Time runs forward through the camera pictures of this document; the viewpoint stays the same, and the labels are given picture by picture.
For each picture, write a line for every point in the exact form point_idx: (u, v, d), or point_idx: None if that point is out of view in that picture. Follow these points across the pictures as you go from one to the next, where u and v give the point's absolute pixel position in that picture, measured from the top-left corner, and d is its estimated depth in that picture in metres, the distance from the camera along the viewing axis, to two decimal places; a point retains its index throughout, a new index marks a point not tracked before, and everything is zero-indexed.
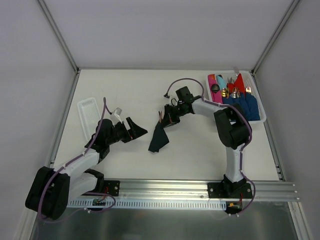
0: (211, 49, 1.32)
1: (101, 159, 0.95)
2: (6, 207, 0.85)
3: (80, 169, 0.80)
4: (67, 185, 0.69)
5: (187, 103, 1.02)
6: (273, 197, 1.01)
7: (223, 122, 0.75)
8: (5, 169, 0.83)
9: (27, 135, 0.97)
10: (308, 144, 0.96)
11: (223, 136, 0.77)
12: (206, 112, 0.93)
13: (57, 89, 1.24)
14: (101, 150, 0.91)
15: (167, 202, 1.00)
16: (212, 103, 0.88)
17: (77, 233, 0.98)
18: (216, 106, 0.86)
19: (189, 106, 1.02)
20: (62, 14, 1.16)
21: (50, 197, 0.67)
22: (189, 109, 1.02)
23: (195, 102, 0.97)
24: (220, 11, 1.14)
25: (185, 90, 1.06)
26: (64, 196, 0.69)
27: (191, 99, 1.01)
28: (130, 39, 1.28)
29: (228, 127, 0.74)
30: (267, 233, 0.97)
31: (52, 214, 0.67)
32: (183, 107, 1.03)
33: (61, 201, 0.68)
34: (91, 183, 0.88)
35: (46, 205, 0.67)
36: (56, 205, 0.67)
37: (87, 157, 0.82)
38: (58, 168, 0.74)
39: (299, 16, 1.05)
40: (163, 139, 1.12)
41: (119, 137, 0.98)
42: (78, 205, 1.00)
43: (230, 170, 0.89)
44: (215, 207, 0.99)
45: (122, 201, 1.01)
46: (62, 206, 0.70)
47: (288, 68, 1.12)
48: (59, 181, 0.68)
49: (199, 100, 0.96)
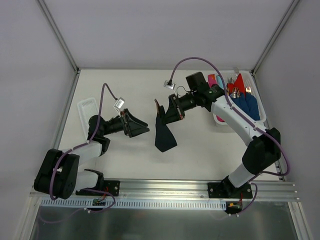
0: (211, 49, 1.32)
1: (104, 151, 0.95)
2: (6, 207, 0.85)
3: (85, 155, 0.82)
4: (76, 165, 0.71)
5: (204, 96, 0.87)
6: (273, 197, 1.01)
7: (258, 154, 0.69)
8: (4, 169, 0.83)
9: (27, 135, 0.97)
10: (308, 144, 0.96)
11: (248, 159, 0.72)
12: (228, 119, 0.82)
13: (57, 89, 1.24)
14: (102, 142, 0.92)
15: (167, 202, 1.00)
16: (249, 122, 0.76)
17: (77, 233, 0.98)
18: (252, 128, 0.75)
19: (206, 98, 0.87)
20: (61, 14, 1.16)
21: (60, 177, 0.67)
22: (205, 104, 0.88)
23: (216, 102, 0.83)
24: (220, 11, 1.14)
25: (198, 78, 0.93)
26: (73, 176, 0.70)
27: (209, 92, 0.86)
28: (130, 40, 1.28)
29: (261, 158, 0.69)
30: (267, 233, 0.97)
31: (62, 192, 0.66)
32: (199, 99, 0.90)
33: (71, 180, 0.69)
34: (92, 179, 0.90)
35: (56, 184, 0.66)
36: (66, 183, 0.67)
37: (92, 145, 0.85)
38: (66, 150, 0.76)
39: (299, 16, 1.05)
40: (169, 142, 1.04)
41: (116, 129, 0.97)
42: (78, 205, 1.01)
43: (236, 176, 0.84)
44: (215, 207, 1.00)
45: (122, 202, 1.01)
46: (71, 186, 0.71)
47: (289, 68, 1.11)
48: (69, 161, 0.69)
49: (222, 104, 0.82)
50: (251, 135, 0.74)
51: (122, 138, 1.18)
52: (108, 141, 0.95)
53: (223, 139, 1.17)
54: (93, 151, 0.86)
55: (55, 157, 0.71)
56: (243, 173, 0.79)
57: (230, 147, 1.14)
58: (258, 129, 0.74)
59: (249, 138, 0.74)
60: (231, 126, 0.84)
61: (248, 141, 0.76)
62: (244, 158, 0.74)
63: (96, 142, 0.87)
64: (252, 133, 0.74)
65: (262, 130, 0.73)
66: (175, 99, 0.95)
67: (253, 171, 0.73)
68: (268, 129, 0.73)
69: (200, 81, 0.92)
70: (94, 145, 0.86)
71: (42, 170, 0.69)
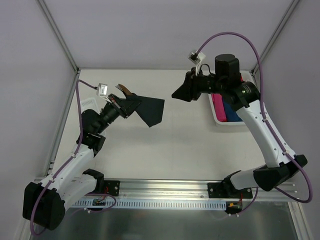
0: (211, 49, 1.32)
1: (97, 151, 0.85)
2: (6, 207, 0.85)
3: (73, 172, 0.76)
4: (59, 197, 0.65)
5: (233, 93, 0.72)
6: (273, 197, 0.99)
7: (279, 181, 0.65)
8: (5, 169, 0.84)
9: (27, 135, 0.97)
10: (308, 144, 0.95)
11: (263, 175, 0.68)
12: (256, 133, 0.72)
13: (57, 90, 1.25)
14: (96, 142, 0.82)
15: (167, 202, 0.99)
16: (280, 144, 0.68)
17: (78, 233, 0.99)
18: (281, 151, 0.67)
19: (235, 97, 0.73)
20: (61, 15, 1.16)
21: (43, 213, 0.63)
22: (233, 103, 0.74)
23: (249, 108, 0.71)
24: (220, 12, 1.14)
25: (234, 68, 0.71)
26: (58, 208, 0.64)
27: (243, 92, 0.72)
28: (130, 40, 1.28)
29: (278, 183, 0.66)
30: (267, 233, 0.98)
31: (49, 225, 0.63)
32: (227, 93, 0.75)
33: (58, 212, 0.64)
34: (91, 184, 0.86)
35: (42, 217, 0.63)
36: (52, 219, 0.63)
37: (79, 158, 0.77)
38: (46, 182, 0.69)
39: (299, 17, 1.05)
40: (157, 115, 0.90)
41: (111, 118, 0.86)
42: (78, 205, 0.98)
43: (239, 180, 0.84)
44: (215, 207, 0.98)
45: (122, 202, 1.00)
46: (60, 215, 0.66)
47: (289, 68, 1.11)
48: (48, 199, 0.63)
49: (254, 113, 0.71)
50: (279, 161, 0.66)
51: (122, 138, 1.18)
52: (102, 140, 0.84)
53: (223, 140, 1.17)
54: (82, 161, 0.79)
55: (35, 191, 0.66)
56: (247, 177, 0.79)
57: (230, 148, 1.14)
58: (287, 155, 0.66)
59: (275, 162, 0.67)
60: (255, 139, 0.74)
61: (270, 164, 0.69)
62: (258, 174, 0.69)
63: (85, 150, 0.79)
64: (281, 158, 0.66)
65: (291, 156, 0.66)
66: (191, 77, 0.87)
67: (265, 188, 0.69)
68: (295, 155, 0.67)
69: (233, 72, 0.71)
70: (82, 156, 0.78)
71: (27, 205, 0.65)
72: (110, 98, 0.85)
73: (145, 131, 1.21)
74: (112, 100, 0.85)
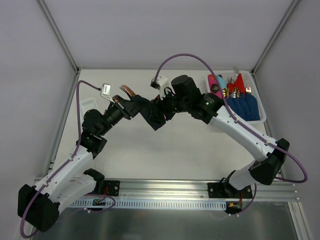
0: (212, 49, 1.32)
1: (97, 152, 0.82)
2: (6, 207, 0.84)
3: (69, 176, 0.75)
4: (51, 203, 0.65)
5: (200, 108, 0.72)
6: (273, 197, 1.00)
7: (273, 171, 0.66)
8: (4, 169, 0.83)
9: (26, 135, 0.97)
10: (308, 145, 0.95)
11: (259, 172, 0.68)
12: (234, 135, 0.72)
13: (57, 90, 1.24)
14: (96, 144, 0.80)
15: (167, 202, 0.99)
16: (259, 136, 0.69)
17: (78, 233, 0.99)
18: (264, 143, 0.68)
19: (202, 111, 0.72)
20: (61, 14, 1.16)
21: (35, 216, 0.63)
22: (203, 117, 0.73)
23: (217, 116, 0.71)
24: (220, 11, 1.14)
25: (190, 85, 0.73)
26: (51, 213, 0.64)
27: (206, 104, 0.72)
28: (130, 40, 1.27)
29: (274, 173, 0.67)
30: (267, 233, 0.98)
31: (41, 227, 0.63)
32: (194, 112, 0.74)
33: (50, 215, 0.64)
34: (89, 186, 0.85)
35: (34, 220, 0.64)
36: (43, 223, 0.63)
37: (75, 162, 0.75)
38: (40, 185, 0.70)
39: (299, 17, 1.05)
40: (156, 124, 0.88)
41: (115, 119, 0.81)
42: (78, 205, 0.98)
43: (235, 180, 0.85)
44: (215, 207, 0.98)
45: (122, 202, 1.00)
46: (53, 219, 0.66)
47: (289, 69, 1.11)
48: (40, 204, 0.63)
49: (225, 119, 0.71)
50: (265, 152, 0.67)
51: (122, 138, 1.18)
52: (103, 142, 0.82)
53: (223, 140, 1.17)
54: (80, 165, 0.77)
55: (29, 194, 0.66)
56: (246, 178, 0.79)
57: (230, 148, 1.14)
58: (270, 144, 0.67)
59: (262, 155, 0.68)
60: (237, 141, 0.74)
61: (260, 158, 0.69)
62: (253, 172, 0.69)
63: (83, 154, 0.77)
64: (265, 149, 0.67)
65: (273, 144, 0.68)
66: (158, 102, 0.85)
67: (264, 183, 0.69)
68: (277, 142, 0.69)
69: (191, 89, 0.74)
70: (80, 160, 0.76)
71: (20, 207, 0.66)
72: (114, 98, 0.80)
73: (145, 131, 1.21)
74: (115, 100, 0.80)
